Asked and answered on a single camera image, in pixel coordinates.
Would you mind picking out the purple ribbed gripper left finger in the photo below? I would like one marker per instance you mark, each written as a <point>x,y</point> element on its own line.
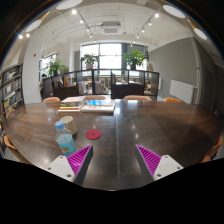
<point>74,167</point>

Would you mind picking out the potted plant left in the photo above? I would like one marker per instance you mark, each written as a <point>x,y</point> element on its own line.
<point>56,67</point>

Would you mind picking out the orange chair far left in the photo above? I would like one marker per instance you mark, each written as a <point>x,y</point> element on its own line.
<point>51,99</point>

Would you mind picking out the orange chair far centre-right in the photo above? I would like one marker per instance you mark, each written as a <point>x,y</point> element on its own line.
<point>137,97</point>

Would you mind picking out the ceiling air conditioner unit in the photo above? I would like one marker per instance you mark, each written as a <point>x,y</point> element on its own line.
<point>110,28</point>

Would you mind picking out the round red coaster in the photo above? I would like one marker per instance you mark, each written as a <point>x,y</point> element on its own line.
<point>93,134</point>

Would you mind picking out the potted plant centre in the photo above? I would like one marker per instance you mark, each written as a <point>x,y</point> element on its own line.
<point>89,60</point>

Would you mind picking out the bookshelf with books left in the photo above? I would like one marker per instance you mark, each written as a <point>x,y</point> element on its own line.
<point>11,95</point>

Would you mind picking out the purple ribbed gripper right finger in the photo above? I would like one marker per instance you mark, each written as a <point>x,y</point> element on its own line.
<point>153,166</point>

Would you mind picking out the potted plant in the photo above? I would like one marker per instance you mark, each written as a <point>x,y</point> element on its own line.
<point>89,60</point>
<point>134,58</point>
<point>56,67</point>

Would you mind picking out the orange chair right side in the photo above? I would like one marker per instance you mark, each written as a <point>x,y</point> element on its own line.
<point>213,151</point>

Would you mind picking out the clear water bottle blue cap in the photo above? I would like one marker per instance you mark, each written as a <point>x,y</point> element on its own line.
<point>64,139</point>

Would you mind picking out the potted plant right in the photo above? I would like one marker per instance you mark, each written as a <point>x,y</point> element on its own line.
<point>134,58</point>

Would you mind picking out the left stack of books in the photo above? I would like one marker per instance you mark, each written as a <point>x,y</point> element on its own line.
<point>72,104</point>

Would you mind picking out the orange chair far centre-left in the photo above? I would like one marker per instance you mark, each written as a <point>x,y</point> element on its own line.
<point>95,97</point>

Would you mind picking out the orange chair left side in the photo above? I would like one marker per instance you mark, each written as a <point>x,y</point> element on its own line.
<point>12,148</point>

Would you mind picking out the beige paper cup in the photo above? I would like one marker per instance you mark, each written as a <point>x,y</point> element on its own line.
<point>69,124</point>

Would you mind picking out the orange chair far right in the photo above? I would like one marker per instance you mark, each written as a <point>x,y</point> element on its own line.
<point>173,100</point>

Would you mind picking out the black shelf divider unit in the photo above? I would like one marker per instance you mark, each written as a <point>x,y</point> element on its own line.
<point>115,83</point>

